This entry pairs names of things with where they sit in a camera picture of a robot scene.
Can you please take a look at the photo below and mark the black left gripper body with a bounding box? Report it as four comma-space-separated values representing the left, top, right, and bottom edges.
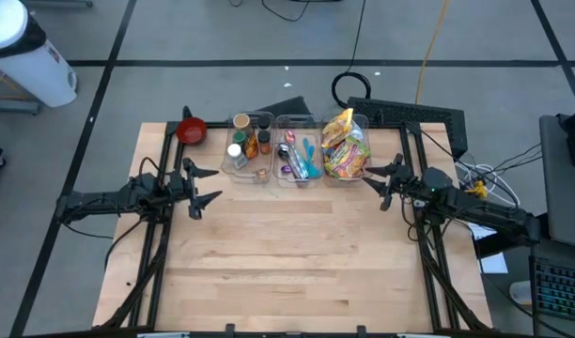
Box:
167, 158, 202, 221

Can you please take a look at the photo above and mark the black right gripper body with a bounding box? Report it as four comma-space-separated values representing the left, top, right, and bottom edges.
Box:
381, 153, 423, 211

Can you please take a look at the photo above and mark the seasoning jar with white lid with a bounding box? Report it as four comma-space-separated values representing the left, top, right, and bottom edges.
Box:
226, 143, 249, 170

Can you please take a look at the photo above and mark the green-edged ramen noodle packet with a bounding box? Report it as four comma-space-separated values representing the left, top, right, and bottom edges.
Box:
323, 135, 372, 180

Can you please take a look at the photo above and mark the brown orange spice packet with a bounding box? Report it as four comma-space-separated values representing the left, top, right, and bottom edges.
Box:
243, 131, 260, 161

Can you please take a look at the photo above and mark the yellow ramen noodle packet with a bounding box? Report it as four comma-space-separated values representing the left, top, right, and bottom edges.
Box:
321, 107, 355, 149

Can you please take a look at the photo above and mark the teal plastic spoon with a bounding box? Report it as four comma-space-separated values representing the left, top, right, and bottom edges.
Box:
301, 136, 322, 179

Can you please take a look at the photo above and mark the silver spoon teal patterned handle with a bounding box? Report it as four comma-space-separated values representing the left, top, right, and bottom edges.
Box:
287, 143, 312, 182
277, 143, 310, 182

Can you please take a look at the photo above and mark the red bowl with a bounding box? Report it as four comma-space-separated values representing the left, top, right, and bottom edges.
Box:
175, 116, 208, 146

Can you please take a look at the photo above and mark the clear plastic bin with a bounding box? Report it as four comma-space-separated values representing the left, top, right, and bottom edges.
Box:
269, 112, 322, 188
319, 112, 371, 186
220, 111, 275, 184

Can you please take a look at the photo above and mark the black perforated metal panel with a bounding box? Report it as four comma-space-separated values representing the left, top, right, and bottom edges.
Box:
346, 97, 470, 159

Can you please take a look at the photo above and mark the white paper sheet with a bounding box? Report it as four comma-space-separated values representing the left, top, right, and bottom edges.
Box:
466, 223, 498, 243
478, 251, 509, 275

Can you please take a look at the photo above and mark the black angled floor panel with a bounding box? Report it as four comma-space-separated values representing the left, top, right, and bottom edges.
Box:
254, 96, 312, 118

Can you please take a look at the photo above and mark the black desk support beam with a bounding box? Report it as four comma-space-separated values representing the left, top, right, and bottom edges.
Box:
473, 224, 552, 260

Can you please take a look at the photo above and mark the white computer mouse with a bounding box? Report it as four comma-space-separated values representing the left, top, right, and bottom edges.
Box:
508, 280, 533, 306

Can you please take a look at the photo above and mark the grey metal floor stand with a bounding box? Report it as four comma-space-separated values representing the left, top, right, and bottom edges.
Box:
0, 96, 42, 116

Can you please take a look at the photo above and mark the white trash can black bag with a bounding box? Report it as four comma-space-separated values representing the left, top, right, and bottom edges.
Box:
0, 0, 78, 108

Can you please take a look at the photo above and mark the backlit RGB keyboard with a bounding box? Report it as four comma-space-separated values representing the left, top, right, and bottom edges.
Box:
529, 255, 575, 325

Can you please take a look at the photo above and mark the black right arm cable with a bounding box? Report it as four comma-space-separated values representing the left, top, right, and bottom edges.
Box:
399, 196, 429, 245

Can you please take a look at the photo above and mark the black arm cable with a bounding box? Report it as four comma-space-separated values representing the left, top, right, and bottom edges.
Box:
399, 196, 429, 245
136, 156, 164, 182

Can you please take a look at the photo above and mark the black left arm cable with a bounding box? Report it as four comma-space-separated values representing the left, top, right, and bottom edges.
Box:
136, 156, 164, 182

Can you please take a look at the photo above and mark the black aluminium table frame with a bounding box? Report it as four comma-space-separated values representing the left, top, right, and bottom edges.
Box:
99, 105, 493, 338

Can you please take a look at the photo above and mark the white cable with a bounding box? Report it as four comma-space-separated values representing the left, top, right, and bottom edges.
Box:
454, 157, 521, 207

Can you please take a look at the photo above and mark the yellow cable connector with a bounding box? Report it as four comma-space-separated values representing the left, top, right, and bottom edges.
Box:
466, 180, 489, 197

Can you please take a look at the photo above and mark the black floor power cable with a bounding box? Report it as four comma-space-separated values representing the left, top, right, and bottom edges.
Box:
103, 215, 148, 271

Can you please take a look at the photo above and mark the black coiled cable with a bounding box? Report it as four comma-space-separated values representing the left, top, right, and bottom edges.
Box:
331, 0, 372, 110

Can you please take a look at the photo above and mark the yellow cable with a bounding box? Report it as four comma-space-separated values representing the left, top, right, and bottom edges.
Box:
413, 0, 451, 105

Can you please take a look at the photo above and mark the thin black floor cable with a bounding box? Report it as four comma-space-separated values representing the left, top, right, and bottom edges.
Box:
260, 0, 312, 23

